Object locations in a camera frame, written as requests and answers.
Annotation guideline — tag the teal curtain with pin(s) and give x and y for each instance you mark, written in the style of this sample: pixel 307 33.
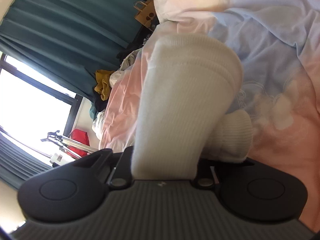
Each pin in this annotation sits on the teal curtain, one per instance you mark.
pixel 17 160
pixel 62 30

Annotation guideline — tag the brown paper bag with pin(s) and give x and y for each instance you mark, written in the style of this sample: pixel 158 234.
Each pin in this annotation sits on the brown paper bag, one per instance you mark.
pixel 146 13

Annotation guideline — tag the white duvet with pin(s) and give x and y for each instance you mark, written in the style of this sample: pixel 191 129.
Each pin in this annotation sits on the white duvet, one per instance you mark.
pixel 185 0

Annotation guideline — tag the red cloth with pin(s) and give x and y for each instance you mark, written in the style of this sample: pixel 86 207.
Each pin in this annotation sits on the red cloth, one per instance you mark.
pixel 80 140

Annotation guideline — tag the cream sweatshirt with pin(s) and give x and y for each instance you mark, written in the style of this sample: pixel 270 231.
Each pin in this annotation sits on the cream sweatshirt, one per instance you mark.
pixel 185 100

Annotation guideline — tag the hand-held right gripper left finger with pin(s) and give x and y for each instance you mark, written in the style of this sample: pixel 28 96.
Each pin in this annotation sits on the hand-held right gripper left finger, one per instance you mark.
pixel 122 163

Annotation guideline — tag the pink bed blanket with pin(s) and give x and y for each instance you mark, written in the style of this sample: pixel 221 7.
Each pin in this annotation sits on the pink bed blanket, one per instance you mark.
pixel 262 80

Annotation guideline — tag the white crumpled garment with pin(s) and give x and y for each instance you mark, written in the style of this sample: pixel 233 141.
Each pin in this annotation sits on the white crumpled garment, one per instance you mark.
pixel 130 60

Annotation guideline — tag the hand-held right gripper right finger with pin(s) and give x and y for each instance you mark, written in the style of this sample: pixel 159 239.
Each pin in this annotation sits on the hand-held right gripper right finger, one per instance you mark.
pixel 208 175

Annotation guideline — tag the dark cloth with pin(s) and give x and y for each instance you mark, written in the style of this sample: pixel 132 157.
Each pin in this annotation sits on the dark cloth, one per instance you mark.
pixel 100 103

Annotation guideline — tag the window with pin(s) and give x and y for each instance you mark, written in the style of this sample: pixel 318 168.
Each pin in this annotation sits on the window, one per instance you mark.
pixel 32 105

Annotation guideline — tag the clothes rack stand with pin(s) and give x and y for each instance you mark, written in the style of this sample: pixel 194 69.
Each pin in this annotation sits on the clothes rack stand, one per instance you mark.
pixel 72 143

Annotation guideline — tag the yellow garment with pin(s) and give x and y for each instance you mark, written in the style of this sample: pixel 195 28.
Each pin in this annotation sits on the yellow garment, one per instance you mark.
pixel 103 83

